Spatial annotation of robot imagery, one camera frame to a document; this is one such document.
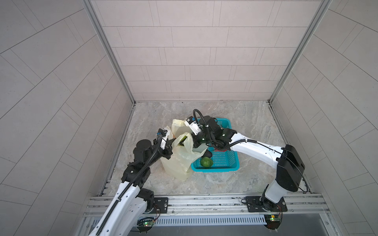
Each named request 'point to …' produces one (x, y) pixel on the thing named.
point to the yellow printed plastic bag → (178, 165)
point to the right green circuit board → (273, 221)
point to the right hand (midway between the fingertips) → (184, 141)
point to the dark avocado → (207, 154)
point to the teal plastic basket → (223, 160)
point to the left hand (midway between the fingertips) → (177, 138)
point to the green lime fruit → (206, 162)
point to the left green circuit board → (144, 224)
